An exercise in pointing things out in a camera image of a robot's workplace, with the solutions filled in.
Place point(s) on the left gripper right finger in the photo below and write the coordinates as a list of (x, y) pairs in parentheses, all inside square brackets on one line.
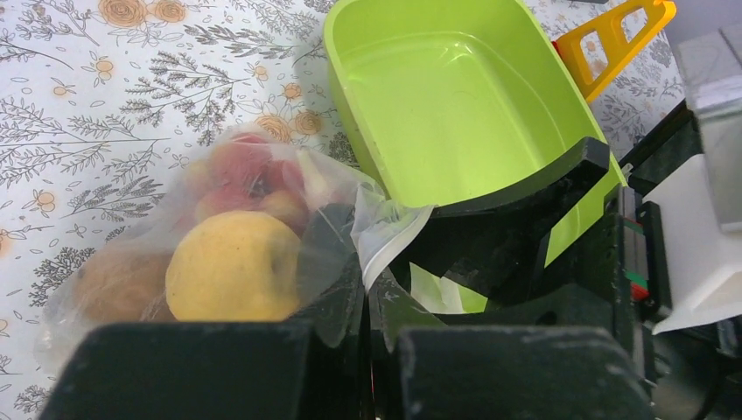
[(392, 308)]

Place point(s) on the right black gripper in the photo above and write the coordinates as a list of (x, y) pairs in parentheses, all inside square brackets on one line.
[(614, 277)]

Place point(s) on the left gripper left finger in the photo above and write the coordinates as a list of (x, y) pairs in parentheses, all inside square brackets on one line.
[(331, 296)]

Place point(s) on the yellow lemon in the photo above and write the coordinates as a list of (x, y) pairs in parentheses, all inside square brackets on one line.
[(234, 266)]

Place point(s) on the clear zip top bag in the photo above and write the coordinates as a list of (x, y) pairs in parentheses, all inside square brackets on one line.
[(383, 228)]

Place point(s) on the red pomegranate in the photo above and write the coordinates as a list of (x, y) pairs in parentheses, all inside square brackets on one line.
[(245, 174)]

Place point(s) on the brown kiwi potato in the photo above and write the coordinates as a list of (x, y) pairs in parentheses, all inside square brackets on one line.
[(123, 285)]

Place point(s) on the dark green avocado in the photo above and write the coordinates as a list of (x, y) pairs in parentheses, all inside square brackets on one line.
[(327, 252)]

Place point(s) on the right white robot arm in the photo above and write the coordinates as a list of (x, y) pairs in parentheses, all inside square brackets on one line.
[(549, 372)]

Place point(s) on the black open case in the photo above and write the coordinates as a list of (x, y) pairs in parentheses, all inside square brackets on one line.
[(666, 147)]

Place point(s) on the yellow blue brick tower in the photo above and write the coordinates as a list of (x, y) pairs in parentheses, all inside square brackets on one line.
[(619, 49)]

